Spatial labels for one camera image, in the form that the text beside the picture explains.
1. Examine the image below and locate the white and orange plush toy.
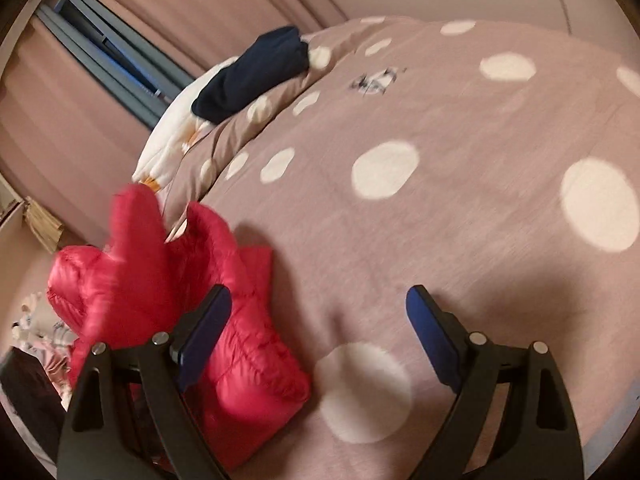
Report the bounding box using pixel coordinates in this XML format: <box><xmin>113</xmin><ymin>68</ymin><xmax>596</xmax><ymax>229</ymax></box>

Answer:
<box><xmin>132</xmin><ymin>56</ymin><xmax>241</xmax><ymax>193</ymax></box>

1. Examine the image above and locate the bright red down jacket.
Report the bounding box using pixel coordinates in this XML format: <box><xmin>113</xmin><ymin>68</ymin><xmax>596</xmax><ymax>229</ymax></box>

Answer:
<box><xmin>47</xmin><ymin>182</ymin><xmax>173</xmax><ymax>361</ymax></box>

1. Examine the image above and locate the dark cloth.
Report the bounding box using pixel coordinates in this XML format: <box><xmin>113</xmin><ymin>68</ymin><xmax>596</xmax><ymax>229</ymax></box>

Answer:
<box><xmin>0</xmin><ymin>347</ymin><xmax>66</xmax><ymax>461</ymax></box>

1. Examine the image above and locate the pink curtain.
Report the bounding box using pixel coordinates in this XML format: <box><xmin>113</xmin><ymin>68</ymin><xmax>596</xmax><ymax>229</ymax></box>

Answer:
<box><xmin>0</xmin><ymin>0</ymin><xmax>351</xmax><ymax>241</ymax></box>

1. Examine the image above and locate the pile of light clothes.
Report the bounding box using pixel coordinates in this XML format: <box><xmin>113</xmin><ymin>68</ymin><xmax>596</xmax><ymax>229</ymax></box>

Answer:
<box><xmin>10</xmin><ymin>290</ymin><xmax>81</xmax><ymax>411</ymax></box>

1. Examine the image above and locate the navy folded garment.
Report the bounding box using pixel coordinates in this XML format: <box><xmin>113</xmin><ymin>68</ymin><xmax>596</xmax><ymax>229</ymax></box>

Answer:
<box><xmin>191</xmin><ymin>26</ymin><xmax>311</xmax><ymax>123</ymax></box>

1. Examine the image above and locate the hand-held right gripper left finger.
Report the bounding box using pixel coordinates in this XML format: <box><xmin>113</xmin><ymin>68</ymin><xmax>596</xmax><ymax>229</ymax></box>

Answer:
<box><xmin>56</xmin><ymin>284</ymin><xmax>233</xmax><ymax>480</ymax></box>

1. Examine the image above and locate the grey framed window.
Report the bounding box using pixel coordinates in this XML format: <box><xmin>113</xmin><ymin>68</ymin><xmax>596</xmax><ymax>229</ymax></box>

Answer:
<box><xmin>32</xmin><ymin>0</ymin><xmax>198</xmax><ymax>131</ymax></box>

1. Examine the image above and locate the pink polka dot blanket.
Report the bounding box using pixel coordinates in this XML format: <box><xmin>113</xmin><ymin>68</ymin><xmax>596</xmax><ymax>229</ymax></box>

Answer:
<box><xmin>95</xmin><ymin>15</ymin><xmax>640</xmax><ymax>480</ymax></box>

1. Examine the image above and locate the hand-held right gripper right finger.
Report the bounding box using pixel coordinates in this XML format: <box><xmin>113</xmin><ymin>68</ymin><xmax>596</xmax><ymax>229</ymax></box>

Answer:
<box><xmin>406</xmin><ymin>285</ymin><xmax>586</xmax><ymax>480</ymax></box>

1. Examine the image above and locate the dark red quilted jacket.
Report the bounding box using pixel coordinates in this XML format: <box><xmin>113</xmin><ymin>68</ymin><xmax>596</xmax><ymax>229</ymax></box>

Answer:
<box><xmin>70</xmin><ymin>202</ymin><xmax>312</xmax><ymax>433</ymax></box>

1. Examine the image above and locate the straw tassel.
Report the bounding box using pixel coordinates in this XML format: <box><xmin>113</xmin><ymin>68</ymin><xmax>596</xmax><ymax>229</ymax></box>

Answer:
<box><xmin>22</xmin><ymin>197</ymin><xmax>66</xmax><ymax>253</ymax></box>

